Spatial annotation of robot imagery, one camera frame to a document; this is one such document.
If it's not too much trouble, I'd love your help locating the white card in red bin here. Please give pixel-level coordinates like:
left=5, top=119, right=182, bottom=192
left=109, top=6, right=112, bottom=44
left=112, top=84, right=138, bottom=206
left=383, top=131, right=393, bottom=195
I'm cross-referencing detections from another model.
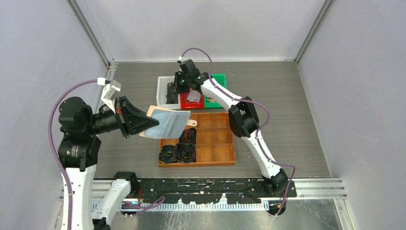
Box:
left=186, top=89, right=202, bottom=103

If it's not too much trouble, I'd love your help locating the wooden compartment tray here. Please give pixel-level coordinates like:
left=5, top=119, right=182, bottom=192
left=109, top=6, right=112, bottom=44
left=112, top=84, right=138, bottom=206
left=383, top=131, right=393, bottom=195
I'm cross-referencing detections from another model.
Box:
left=158, top=112, right=236, bottom=168

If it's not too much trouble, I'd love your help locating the aluminium front rail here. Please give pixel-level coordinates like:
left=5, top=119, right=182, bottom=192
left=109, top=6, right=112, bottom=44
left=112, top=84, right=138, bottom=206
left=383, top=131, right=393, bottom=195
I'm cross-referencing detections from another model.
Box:
left=118, top=178, right=347, bottom=216

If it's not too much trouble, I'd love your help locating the red plastic bin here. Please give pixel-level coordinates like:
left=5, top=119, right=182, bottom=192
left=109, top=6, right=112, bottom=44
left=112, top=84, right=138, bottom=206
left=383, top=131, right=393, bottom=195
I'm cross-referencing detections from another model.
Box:
left=180, top=93, right=204, bottom=110

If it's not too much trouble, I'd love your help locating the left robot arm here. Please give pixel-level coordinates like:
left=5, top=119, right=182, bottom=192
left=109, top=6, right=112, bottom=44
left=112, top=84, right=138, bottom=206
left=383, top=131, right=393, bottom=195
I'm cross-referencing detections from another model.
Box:
left=57, top=96, right=159, bottom=230

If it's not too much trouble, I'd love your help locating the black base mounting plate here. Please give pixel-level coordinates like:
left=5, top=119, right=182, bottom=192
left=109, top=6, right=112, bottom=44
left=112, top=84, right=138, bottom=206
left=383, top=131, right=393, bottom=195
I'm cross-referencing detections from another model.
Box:
left=127, top=178, right=297, bottom=205

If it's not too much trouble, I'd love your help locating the white plastic bin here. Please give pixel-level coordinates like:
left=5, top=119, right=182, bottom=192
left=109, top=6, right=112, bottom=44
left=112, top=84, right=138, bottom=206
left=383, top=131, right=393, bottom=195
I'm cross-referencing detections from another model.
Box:
left=156, top=76, right=181, bottom=110

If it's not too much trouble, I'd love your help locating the large rolled black belt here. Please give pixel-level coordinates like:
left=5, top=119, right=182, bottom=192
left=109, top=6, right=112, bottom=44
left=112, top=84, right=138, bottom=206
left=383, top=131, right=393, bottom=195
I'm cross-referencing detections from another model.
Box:
left=174, top=142, right=196, bottom=163

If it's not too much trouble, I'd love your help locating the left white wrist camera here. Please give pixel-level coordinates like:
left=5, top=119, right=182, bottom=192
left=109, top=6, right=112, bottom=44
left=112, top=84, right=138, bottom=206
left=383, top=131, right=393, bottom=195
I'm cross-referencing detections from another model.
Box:
left=97, top=78, right=122, bottom=113

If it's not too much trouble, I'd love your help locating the rolled belt bottom left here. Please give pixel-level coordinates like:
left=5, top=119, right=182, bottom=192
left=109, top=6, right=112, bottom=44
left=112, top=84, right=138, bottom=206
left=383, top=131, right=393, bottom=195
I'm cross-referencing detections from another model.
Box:
left=158, top=145, right=177, bottom=164

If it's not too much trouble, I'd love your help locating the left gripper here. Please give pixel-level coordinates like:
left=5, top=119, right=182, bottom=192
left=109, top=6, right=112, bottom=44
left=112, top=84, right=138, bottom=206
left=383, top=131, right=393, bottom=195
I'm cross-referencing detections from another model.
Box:
left=86, top=94, right=159, bottom=136

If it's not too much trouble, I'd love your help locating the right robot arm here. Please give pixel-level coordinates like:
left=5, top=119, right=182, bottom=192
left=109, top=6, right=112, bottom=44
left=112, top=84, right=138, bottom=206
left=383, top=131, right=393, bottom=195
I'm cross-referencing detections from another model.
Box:
left=175, top=58, right=291, bottom=197

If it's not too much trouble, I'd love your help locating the rolled black belt middle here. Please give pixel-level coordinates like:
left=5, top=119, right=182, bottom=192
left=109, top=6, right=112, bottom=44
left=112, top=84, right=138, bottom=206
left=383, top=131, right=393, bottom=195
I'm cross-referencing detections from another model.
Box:
left=179, top=127, right=197, bottom=144

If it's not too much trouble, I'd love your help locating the green plastic bin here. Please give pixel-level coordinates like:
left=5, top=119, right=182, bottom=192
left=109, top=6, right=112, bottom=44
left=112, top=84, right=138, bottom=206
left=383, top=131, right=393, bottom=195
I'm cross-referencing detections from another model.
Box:
left=204, top=74, right=227, bottom=109

